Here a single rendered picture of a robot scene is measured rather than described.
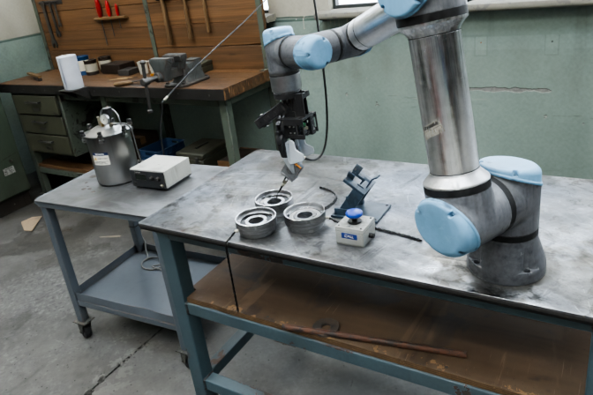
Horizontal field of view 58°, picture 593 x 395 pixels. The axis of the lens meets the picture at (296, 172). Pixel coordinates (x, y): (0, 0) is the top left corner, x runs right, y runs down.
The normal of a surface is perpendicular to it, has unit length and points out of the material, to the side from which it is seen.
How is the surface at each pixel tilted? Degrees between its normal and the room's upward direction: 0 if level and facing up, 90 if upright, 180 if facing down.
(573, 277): 0
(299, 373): 0
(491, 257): 73
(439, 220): 97
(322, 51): 87
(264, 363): 0
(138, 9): 90
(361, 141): 90
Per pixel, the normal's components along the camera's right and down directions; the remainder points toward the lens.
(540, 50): -0.50, 0.38
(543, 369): -0.11, -0.92
